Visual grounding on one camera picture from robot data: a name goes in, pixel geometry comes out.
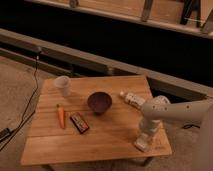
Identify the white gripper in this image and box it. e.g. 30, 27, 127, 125
139, 119, 160, 138

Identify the white sponge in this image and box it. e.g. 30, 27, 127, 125
134, 134, 153, 152

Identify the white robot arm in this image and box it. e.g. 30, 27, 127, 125
135, 96, 213, 171

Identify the dark ceramic bowl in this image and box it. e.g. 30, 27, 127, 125
87, 92, 112, 114

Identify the white plastic bottle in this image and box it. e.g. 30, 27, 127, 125
119, 91, 145, 109

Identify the wooden table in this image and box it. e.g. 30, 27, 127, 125
21, 75, 172, 166

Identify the red black snack packet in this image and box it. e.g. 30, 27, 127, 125
70, 113, 89, 134

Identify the orange carrot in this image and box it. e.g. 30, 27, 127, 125
57, 104, 65, 129

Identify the white paper cup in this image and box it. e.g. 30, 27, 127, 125
54, 76, 71, 97

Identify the black power adapter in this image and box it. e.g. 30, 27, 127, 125
0, 128, 12, 142

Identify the black cable right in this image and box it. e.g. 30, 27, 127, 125
181, 123, 201, 130

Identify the black cable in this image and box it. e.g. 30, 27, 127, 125
181, 123, 201, 130
0, 46, 43, 152

